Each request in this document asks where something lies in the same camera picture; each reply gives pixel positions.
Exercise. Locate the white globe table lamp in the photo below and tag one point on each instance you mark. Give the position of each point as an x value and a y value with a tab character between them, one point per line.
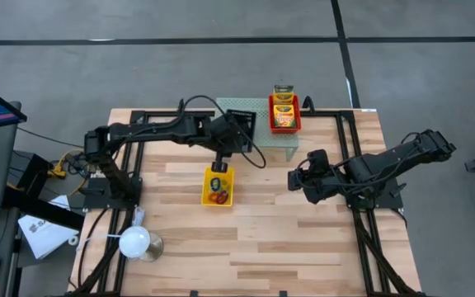
133	241

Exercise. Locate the yellow plastic basket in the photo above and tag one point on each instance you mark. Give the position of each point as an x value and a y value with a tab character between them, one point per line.
227	175

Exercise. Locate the black desk frame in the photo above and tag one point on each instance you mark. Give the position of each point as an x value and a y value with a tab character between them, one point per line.
48	210

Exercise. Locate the black plastic basket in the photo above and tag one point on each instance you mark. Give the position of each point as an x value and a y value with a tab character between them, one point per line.
246	132

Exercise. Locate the green mesh metal shelf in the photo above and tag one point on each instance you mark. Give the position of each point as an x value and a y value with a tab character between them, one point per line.
262	119

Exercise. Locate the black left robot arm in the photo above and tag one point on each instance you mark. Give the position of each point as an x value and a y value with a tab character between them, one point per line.
159	130

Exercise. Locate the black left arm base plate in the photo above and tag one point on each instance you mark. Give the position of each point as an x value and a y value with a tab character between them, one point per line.
93	194

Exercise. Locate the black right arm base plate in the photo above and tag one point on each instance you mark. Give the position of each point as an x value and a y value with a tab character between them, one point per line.
394	203

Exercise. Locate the black aluminium rail frame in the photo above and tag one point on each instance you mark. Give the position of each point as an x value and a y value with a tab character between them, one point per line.
324	112

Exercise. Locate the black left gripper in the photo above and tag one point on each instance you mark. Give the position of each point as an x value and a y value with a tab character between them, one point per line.
221	134

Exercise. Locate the black frame bracket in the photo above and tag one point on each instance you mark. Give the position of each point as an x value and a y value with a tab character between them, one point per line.
181	106
307	101

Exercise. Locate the red plastic basket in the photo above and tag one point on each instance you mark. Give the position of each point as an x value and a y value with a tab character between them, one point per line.
270	119

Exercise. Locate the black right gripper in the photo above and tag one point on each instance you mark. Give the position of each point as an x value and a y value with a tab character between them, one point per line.
324	181

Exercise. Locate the white tape roll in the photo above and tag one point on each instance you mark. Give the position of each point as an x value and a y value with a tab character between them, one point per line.
69	240

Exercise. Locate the white paper sheet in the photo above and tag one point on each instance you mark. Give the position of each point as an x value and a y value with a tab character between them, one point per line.
41	237

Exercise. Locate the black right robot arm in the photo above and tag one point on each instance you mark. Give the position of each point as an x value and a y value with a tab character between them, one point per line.
386	165

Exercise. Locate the Crayola crayon box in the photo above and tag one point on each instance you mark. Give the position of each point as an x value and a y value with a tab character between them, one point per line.
285	117
283	97

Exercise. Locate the white plastic tag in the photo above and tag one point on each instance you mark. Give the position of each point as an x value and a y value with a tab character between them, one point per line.
138	215

